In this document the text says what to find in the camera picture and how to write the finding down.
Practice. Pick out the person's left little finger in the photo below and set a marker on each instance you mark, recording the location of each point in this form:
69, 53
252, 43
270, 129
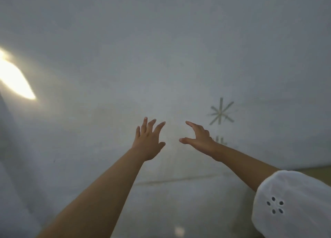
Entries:
137, 132

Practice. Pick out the person's right thumb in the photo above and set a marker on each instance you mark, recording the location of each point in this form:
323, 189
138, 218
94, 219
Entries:
186, 141

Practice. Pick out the person's left forearm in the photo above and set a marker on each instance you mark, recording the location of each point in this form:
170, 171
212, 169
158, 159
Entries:
103, 194

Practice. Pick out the beige tape star mark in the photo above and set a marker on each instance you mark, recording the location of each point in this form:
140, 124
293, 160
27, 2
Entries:
221, 113

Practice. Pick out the person's right forearm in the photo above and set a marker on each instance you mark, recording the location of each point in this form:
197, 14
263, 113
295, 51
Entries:
245, 165

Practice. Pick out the person's left thumb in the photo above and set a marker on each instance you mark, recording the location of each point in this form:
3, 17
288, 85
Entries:
160, 146

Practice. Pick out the person's left hand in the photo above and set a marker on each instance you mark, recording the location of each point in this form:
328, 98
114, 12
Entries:
146, 143

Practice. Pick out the person's right hand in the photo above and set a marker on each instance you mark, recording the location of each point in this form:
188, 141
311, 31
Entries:
204, 141

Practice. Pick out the small beige tape mark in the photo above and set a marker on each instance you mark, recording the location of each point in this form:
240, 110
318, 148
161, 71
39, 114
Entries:
221, 141

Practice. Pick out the white sheet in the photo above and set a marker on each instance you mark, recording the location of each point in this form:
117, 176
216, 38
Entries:
155, 64

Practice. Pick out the white eyelet sleeve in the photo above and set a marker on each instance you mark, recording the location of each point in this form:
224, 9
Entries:
297, 206

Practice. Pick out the person's left middle finger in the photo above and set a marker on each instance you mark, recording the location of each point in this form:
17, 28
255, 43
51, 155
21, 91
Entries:
151, 126

